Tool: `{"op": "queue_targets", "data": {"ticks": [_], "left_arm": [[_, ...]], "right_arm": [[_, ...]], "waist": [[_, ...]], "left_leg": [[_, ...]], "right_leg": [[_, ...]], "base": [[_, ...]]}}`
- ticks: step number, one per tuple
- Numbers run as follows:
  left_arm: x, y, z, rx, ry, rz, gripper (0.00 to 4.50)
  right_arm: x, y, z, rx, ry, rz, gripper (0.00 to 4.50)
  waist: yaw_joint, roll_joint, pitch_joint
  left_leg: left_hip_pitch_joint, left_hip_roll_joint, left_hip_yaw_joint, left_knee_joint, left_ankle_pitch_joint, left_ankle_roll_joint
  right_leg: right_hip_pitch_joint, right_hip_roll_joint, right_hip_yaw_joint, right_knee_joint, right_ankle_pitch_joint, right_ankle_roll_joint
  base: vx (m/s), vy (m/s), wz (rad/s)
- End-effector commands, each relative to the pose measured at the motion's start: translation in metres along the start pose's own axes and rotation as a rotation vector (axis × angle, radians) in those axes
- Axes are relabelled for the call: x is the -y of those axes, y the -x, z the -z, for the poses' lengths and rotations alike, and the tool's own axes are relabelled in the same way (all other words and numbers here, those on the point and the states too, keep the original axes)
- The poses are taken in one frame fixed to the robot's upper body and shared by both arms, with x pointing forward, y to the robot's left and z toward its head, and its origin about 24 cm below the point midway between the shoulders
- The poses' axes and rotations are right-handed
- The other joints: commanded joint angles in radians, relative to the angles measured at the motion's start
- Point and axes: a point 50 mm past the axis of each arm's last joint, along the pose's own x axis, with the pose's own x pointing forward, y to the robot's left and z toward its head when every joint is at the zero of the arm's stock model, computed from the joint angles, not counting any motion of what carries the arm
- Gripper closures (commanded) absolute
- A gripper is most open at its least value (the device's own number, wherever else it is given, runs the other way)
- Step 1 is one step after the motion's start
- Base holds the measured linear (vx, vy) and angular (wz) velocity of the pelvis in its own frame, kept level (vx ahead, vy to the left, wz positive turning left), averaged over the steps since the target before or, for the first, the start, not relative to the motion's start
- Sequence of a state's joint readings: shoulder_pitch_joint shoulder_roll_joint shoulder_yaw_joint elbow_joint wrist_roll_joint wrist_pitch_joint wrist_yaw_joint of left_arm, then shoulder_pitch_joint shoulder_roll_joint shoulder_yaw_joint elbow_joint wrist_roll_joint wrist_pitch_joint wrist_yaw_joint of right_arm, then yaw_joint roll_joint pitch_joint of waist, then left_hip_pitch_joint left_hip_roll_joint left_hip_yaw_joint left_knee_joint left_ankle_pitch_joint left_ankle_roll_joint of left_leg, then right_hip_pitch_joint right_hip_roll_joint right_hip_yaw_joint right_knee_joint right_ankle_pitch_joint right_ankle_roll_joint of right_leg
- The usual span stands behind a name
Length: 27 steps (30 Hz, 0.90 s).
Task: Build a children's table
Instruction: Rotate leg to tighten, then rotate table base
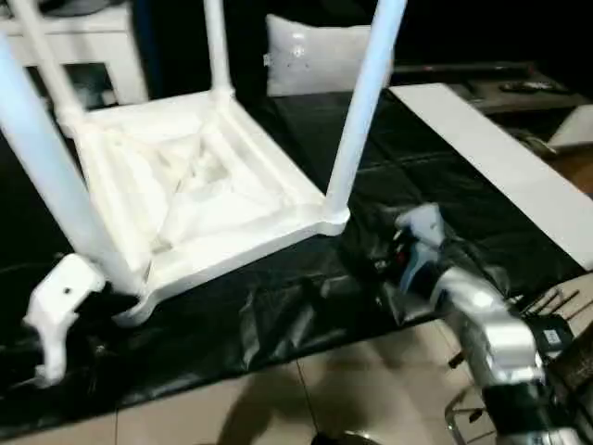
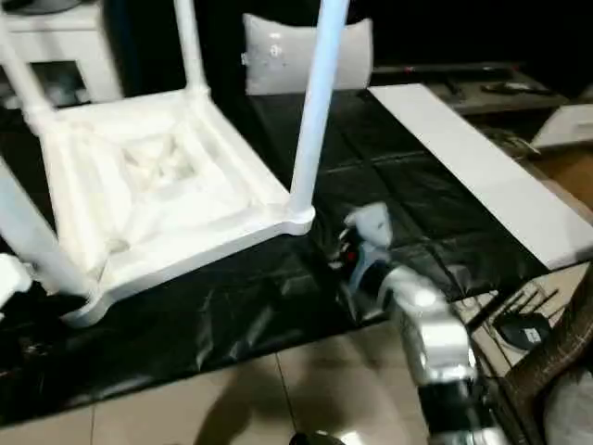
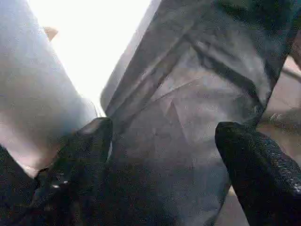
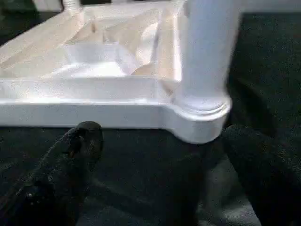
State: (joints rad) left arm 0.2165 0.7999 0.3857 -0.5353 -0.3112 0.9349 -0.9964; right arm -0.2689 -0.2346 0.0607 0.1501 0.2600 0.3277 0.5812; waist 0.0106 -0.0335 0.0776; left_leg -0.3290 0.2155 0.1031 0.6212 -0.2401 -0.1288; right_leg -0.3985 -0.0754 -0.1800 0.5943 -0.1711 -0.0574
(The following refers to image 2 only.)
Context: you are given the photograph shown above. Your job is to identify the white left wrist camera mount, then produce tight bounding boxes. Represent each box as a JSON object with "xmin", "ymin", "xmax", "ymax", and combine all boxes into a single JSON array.
[{"xmin": 0, "ymin": 252, "xmax": 34, "ymax": 319}]

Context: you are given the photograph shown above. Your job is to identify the grey pillow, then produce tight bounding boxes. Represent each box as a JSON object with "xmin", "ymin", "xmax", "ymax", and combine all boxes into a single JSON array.
[{"xmin": 241, "ymin": 12, "xmax": 375, "ymax": 97}]

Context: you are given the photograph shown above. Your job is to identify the black table mat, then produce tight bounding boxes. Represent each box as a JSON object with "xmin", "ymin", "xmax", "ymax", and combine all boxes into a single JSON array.
[{"xmin": 0, "ymin": 85, "xmax": 564, "ymax": 430}]

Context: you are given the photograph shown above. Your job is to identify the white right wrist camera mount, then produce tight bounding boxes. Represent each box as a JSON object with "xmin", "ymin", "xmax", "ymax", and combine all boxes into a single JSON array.
[{"xmin": 345, "ymin": 201, "xmax": 396, "ymax": 288}]

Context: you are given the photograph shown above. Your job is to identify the grey low tv bench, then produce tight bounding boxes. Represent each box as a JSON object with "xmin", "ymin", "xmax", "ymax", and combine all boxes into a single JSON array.
[{"xmin": 370, "ymin": 64, "xmax": 574, "ymax": 117}]

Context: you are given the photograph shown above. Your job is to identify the white storage box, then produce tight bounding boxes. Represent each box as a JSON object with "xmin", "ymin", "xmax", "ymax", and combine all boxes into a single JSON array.
[{"xmin": 530, "ymin": 102, "xmax": 593, "ymax": 150}]

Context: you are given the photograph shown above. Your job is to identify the brown wicker basket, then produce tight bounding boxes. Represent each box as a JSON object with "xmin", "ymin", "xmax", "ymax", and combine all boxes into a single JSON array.
[{"xmin": 507, "ymin": 273, "xmax": 593, "ymax": 445}]

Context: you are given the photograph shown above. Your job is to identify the white plastic table leg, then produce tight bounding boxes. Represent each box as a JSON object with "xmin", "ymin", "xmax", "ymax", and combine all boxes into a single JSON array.
[
  {"xmin": 0, "ymin": 159, "xmax": 102, "ymax": 310},
  {"xmin": 173, "ymin": 0, "xmax": 213, "ymax": 96},
  {"xmin": 0, "ymin": 16, "xmax": 59, "ymax": 124},
  {"xmin": 287, "ymin": 0, "xmax": 351, "ymax": 228}
]

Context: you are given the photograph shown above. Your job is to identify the black metal stand leg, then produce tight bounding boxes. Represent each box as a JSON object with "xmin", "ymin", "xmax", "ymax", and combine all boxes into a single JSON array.
[{"xmin": 461, "ymin": 289, "xmax": 504, "ymax": 328}]

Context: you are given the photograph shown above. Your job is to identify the black router box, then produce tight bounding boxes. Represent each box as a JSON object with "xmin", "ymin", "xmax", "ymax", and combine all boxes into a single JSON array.
[{"xmin": 496, "ymin": 311, "xmax": 553, "ymax": 350}]

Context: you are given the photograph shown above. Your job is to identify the white plastic table top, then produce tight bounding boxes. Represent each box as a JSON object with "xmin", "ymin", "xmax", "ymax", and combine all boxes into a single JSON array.
[{"xmin": 25, "ymin": 87, "xmax": 317, "ymax": 329}]

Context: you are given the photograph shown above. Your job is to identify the tangled white cables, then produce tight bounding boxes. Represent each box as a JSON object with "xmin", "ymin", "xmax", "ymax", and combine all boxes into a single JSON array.
[{"xmin": 486, "ymin": 129, "xmax": 541, "ymax": 161}]

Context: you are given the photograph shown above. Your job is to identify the grey pot on cabinet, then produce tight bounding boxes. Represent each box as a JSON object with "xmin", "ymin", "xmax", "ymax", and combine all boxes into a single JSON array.
[{"xmin": 0, "ymin": 0, "xmax": 84, "ymax": 13}]

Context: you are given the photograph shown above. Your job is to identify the dark right robot foot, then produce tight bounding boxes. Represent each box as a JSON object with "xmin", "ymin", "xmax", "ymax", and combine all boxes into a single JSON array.
[{"xmin": 287, "ymin": 428, "xmax": 347, "ymax": 445}]

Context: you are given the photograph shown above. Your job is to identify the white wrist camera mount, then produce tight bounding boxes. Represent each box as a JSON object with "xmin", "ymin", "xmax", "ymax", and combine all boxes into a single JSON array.
[
  {"xmin": 345, "ymin": 201, "xmax": 396, "ymax": 288},
  {"xmin": 0, "ymin": 252, "xmax": 34, "ymax": 319}
]

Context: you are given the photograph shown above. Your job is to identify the white glass-door cabinet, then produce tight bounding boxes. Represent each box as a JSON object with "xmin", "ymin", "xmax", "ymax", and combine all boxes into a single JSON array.
[{"xmin": 0, "ymin": 0, "xmax": 125, "ymax": 106}]

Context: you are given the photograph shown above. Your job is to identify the black remote control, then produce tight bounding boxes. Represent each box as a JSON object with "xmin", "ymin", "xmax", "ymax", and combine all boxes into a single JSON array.
[{"xmin": 479, "ymin": 81, "xmax": 555, "ymax": 96}]

